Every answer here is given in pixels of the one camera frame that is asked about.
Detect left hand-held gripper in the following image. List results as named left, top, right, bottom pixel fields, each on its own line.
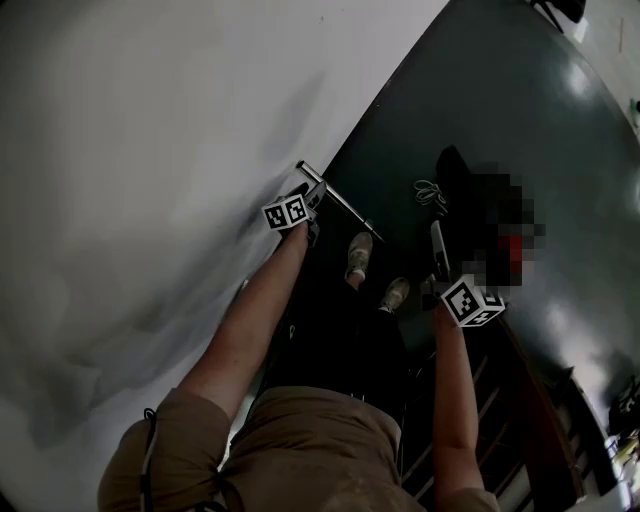
left=262, top=180, right=329, bottom=249

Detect white coiled power cord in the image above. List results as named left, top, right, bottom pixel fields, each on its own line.
left=412, top=178, right=450, bottom=210

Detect metal vacuum tube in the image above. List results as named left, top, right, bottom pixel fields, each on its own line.
left=295, top=159, right=387, bottom=245

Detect person's left forearm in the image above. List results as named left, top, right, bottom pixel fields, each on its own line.
left=172, top=222, right=312, bottom=422

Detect dark wooden stair railing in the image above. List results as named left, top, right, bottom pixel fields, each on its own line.
left=399, top=314, right=609, bottom=512

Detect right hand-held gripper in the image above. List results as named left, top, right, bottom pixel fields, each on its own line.
left=420, top=219, right=506, bottom=330

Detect black shoulder cable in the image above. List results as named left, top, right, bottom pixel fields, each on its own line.
left=141, top=407, right=160, bottom=512

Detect person's shoe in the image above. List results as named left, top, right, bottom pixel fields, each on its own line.
left=343, top=230, right=376, bottom=282
left=378, top=276, right=412, bottom=315

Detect person's left shoe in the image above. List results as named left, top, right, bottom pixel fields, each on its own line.
left=343, top=230, right=376, bottom=282

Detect red vacuum cleaner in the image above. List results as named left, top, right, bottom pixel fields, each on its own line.
left=474, top=172, right=547, bottom=294

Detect person's right forearm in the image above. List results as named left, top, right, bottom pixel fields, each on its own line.
left=431, top=304, right=489, bottom=501

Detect person's black trousers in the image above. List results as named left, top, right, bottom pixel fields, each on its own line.
left=259, top=279, right=414, bottom=426

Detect person's right shoe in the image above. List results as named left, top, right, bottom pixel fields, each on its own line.
left=378, top=276, right=412, bottom=315

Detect person's tan shirt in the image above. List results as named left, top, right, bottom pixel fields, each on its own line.
left=96, top=383, right=501, bottom=512

